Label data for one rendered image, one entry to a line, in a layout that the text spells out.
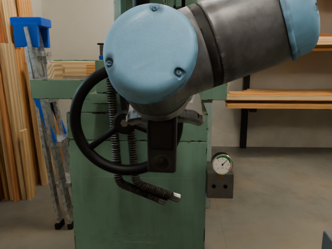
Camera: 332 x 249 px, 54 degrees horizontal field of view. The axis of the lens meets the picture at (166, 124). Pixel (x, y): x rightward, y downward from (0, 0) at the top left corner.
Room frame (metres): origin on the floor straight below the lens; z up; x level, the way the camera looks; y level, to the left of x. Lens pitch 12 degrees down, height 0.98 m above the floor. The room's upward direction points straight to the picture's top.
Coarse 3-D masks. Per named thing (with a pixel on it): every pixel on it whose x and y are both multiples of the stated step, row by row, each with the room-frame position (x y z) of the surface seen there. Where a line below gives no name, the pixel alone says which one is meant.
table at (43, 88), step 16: (32, 80) 1.00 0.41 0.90; (48, 80) 0.99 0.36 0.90; (64, 80) 0.99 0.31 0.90; (80, 80) 0.99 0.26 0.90; (32, 96) 1.00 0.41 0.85; (48, 96) 0.99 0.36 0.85; (64, 96) 0.99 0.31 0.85; (96, 96) 0.89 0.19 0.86; (192, 96) 0.97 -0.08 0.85; (208, 96) 0.97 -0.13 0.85; (224, 96) 0.96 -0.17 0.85
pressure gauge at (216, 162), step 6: (216, 156) 0.90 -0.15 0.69; (222, 156) 0.90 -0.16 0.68; (228, 156) 0.90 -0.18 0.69; (216, 162) 0.90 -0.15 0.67; (222, 162) 0.90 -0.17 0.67; (228, 162) 0.90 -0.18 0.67; (216, 168) 0.90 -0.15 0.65; (222, 168) 0.90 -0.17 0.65; (228, 168) 0.90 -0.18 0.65; (222, 174) 0.90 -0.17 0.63
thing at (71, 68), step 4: (64, 64) 1.17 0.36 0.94; (68, 64) 1.17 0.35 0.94; (72, 64) 1.17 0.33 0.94; (76, 64) 1.17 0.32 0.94; (80, 64) 1.16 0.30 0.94; (84, 64) 1.16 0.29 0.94; (68, 68) 1.17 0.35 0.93; (72, 68) 1.17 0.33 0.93; (76, 68) 1.17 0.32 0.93; (80, 68) 1.16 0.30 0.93; (84, 68) 1.16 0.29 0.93; (68, 72) 1.17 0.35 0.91; (72, 72) 1.17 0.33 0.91; (76, 72) 1.17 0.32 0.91; (80, 72) 1.16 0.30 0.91; (84, 72) 1.16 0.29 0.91
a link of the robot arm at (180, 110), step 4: (188, 100) 0.43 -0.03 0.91; (184, 104) 0.41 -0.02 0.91; (180, 108) 0.41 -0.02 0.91; (184, 108) 0.44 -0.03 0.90; (136, 112) 0.44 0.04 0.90; (176, 112) 0.41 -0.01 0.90; (180, 112) 0.44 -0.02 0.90; (144, 116) 0.42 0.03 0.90; (148, 116) 0.41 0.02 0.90; (152, 116) 0.40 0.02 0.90; (164, 116) 0.41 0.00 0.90; (168, 116) 0.41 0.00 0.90; (172, 116) 0.43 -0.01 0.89; (152, 120) 0.44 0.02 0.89; (156, 120) 0.43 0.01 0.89; (160, 120) 0.43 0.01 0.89; (164, 120) 0.43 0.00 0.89
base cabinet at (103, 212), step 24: (72, 144) 0.99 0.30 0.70; (120, 144) 0.98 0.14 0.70; (144, 144) 0.98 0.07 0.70; (192, 144) 0.97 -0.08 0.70; (72, 168) 0.99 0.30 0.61; (96, 168) 0.98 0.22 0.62; (192, 168) 0.97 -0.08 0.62; (72, 192) 0.99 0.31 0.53; (96, 192) 0.98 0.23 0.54; (120, 192) 0.98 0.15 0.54; (192, 192) 0.97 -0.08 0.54; (96, 216) 0.98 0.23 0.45; (120, 216) 0.98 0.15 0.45; (144, 216) 0.97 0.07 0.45; (168, 216) 0.97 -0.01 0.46; (192, 216) 0.97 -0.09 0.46; (96, 240) 0.98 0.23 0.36; (120, 240) 0.98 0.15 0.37; (144, 240) 0.97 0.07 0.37; (168, 240) 0.97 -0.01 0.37; (192, 240) 0.97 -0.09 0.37
